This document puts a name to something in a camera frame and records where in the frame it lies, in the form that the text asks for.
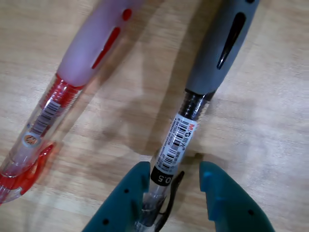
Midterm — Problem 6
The black pen grey grip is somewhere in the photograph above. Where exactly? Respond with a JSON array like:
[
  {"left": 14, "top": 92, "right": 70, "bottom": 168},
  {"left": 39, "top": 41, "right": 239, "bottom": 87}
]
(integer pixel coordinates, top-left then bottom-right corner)
[{"left": 134, "top": 0, "right": 261, "bottom": 232}]

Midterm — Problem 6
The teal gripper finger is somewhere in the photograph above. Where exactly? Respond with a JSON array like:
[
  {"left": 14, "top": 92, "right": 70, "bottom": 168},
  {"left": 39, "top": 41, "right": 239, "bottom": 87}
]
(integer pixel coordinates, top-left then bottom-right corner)
[
  {"left": 199, "top": 161, "right": 273, "bottom": 232},
  {"left": 82, "top": 161, "right": 151, "bottom": 232}
]

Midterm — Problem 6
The red retractable pen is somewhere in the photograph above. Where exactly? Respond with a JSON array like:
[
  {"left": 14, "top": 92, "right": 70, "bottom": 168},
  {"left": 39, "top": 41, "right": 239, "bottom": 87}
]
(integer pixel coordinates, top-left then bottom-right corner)
[{"left": 0, "top": 0, "right": 145, "bottom": 206}]

